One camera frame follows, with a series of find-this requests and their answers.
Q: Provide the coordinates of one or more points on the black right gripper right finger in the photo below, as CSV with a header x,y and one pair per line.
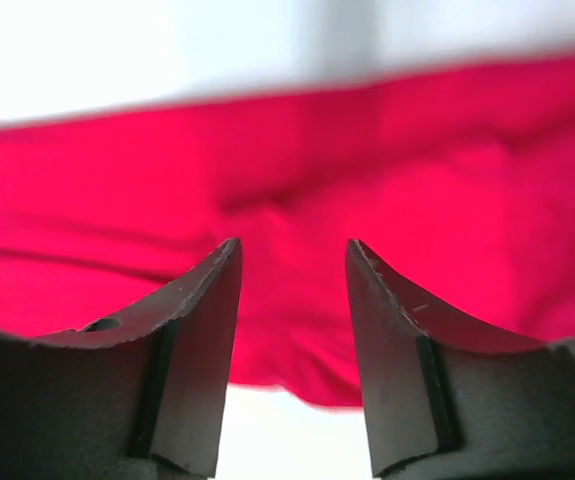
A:
x,y
448,396

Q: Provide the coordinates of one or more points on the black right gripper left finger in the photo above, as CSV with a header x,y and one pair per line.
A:
x,y
138,394

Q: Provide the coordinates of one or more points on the red t shirt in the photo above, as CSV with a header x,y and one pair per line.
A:
x,y
462,179

